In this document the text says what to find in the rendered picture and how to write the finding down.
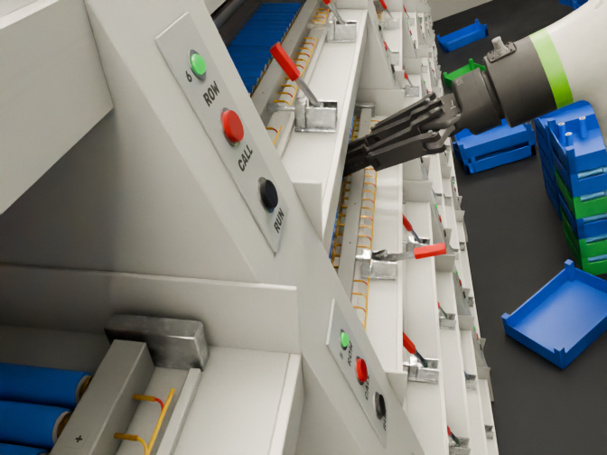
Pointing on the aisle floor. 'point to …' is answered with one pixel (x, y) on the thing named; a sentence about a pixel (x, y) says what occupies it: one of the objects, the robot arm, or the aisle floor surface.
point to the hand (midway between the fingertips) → (346, 160)
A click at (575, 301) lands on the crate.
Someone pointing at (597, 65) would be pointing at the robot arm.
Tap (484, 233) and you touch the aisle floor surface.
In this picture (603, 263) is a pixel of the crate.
